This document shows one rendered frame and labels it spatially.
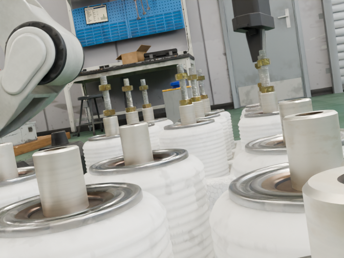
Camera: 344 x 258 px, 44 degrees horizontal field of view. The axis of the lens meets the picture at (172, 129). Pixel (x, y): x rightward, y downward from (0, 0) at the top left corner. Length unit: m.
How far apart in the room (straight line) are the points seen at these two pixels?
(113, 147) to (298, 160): 0.45
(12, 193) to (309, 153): 0.23
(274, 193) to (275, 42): 5.62
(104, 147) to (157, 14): 5.21
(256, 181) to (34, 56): 0.82
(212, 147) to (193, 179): 0.29
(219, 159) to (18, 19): 0.63
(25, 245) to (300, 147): 0.11
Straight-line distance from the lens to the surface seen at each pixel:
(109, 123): 0.64
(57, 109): 6.26
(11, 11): 1.06
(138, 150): 0.31
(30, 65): 0.97
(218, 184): 0.55
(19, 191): 0.33
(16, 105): 1.00
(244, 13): 0.82
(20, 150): 3.97
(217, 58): 5.75
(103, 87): 0.64
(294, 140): 0.18
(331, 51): 5.78
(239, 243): 0.16
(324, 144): 0.18
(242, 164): 0.28
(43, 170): 0.20
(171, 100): 1.00
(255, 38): 0.84
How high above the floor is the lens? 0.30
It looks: 4 degrees down
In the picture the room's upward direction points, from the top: 9 degrees counter-clockwise
